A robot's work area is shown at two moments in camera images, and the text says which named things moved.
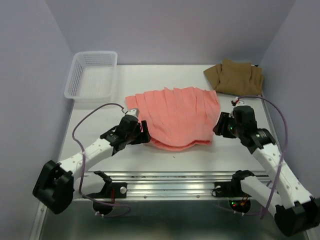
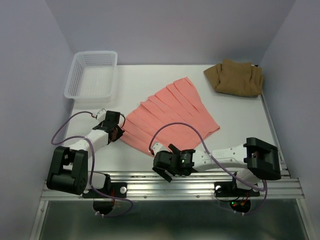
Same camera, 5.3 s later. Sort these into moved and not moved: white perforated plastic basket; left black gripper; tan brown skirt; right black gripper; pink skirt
Moved: right black gripper; pink skirt; left black gripper
Not moved: white perforated plastic basket; tan brown skirt
